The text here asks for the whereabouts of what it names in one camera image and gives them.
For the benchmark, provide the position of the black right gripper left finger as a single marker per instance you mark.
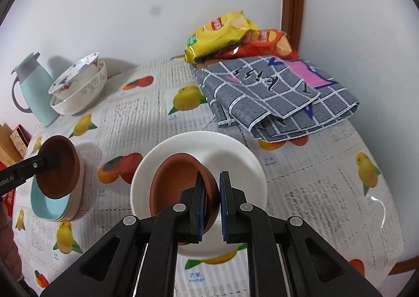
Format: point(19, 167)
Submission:
point(196, 208)

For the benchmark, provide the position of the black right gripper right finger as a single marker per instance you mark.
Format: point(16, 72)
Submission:
point(233, 228)

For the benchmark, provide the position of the blue square plate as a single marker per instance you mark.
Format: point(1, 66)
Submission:
point(46, 208)

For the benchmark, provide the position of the brown clay bowl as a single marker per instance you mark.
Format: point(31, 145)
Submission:
point(61, 173)
point(176, 174)

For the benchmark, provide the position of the white rice bowl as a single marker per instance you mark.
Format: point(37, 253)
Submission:
point(218, 153)

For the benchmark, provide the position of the light blue thermos jug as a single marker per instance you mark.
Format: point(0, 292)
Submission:
point(35, 83)

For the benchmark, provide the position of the large white porcelain bowl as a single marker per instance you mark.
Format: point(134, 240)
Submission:
point(84, 97)

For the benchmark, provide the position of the fruit print tablecloth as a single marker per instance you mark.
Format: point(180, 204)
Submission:
point(136, 130)

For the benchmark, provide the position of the blue patterned porcelain bowl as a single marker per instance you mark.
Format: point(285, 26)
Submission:
point(75, 77)

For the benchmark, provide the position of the grey checked cloth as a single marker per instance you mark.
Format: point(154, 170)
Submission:
point(272, 98)

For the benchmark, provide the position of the red chips bag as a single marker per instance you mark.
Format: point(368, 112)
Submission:
point(261, 43)

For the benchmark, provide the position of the yellow chips bag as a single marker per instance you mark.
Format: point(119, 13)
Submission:
point(226, 30)

